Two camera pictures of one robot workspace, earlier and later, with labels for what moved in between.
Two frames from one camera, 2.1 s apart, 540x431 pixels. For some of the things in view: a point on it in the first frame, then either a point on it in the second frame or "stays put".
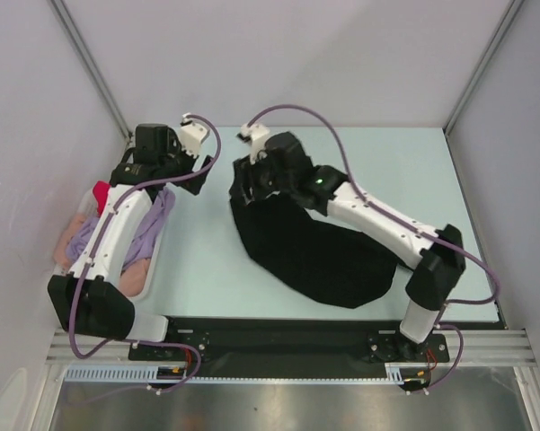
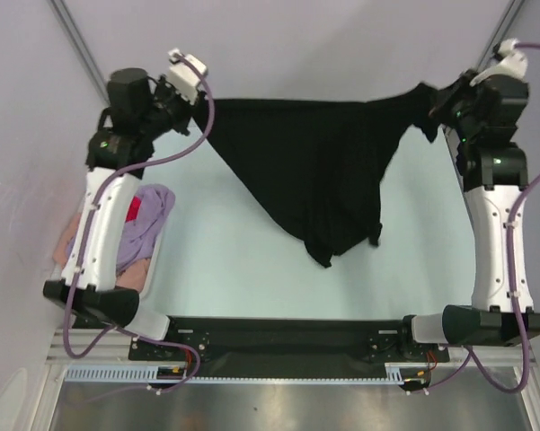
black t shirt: (328, 260) to (328, 159)
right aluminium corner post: (479, 72) stays put
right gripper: (246, 177) to (440, 110)
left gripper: (192, 184) to (165, 87)
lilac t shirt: (163, 200) stays put
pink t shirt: (134, 277) stays put
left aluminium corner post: (92, 66) stays put
